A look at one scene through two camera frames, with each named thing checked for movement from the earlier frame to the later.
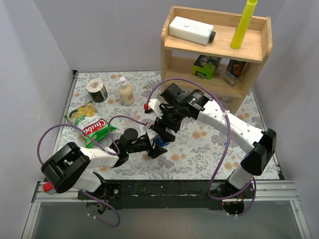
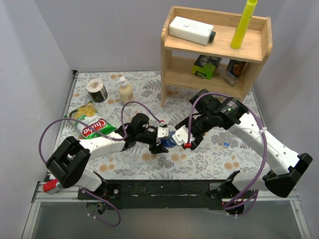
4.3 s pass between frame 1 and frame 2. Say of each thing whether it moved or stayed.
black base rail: stayed
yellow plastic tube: stayed
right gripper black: moved
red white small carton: stayed
